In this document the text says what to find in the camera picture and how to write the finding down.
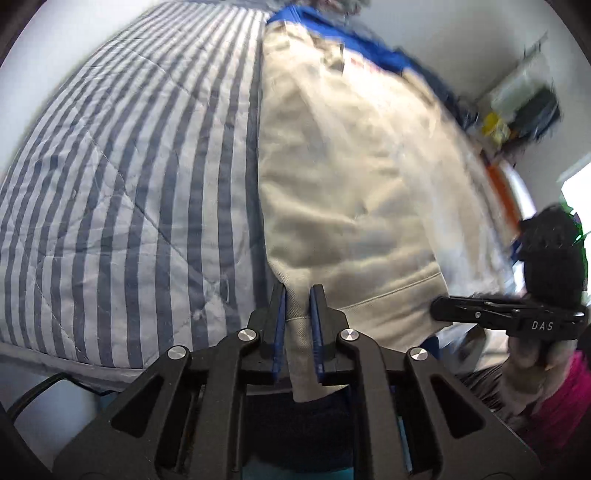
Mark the beige and blue jacket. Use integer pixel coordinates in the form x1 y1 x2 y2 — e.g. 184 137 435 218
259 5 514 402

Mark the magenta right sleeve forearm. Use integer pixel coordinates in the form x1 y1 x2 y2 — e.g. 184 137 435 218
524 351 590 461

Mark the window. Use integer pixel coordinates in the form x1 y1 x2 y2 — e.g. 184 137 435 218
558 154 591 223

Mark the black clothes rack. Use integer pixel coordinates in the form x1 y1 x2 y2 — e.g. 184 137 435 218
470 35 562 158

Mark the striped blue white quilt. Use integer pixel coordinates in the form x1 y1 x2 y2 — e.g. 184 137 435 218
1 1 270 380

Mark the yellow box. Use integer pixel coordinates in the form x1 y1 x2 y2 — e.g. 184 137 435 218
481 111 511 147

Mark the right gloved hand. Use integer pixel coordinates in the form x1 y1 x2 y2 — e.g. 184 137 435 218
500 337 577 415

